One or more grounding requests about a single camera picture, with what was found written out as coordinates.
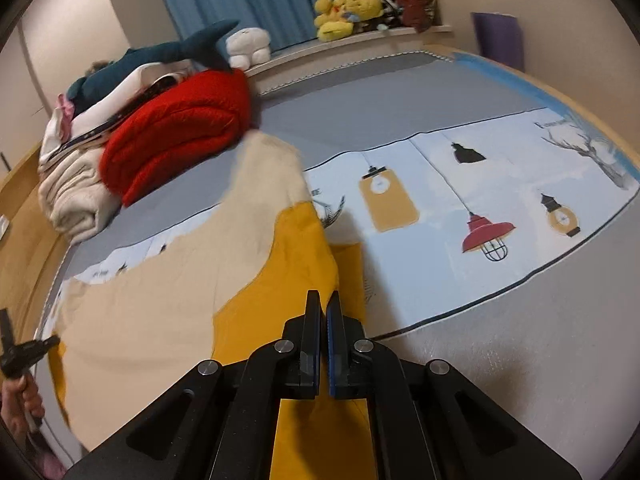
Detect teal shark plush toy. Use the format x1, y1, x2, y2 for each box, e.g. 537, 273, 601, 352
66, 19, 241, 114

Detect grey printed bed sheet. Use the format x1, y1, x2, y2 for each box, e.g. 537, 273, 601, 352
32, 47, 640, 480

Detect folded cream blanket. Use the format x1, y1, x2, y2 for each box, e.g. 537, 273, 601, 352
37, 147, 124, 246

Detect folded white garment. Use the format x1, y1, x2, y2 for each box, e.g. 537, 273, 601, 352
40, 60, 201, 167

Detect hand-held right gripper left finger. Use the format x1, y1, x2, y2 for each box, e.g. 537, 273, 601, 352
62, 290, 322, 480

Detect black and white plush toy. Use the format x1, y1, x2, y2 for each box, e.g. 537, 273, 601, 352
372, 0, 402, 29

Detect wooden bed frame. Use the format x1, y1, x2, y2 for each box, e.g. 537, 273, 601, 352
0, 140, 74, 351

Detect white window ledge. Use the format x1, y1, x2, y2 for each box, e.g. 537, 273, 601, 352
245, 24, 456, 80

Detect cream and mustard sweatshirt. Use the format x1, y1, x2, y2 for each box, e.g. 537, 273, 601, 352
37, 132, 379, 480

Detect yellow duck plush toy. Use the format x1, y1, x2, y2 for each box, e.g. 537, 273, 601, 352
314, 0, 362, 44

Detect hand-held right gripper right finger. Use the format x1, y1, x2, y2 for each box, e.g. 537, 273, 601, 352
327, 290, 584, 480

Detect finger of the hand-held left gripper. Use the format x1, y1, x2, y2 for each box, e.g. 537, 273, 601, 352
0, 308, 62, 382

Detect red knit sweater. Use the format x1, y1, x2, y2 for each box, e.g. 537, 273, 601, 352
98, 69, 254, 208

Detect yellow bear plush toy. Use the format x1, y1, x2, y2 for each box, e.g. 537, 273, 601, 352
345, 0, 386, 36

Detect person's left hand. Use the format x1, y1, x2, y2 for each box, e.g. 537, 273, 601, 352
0, 375, 46, 434

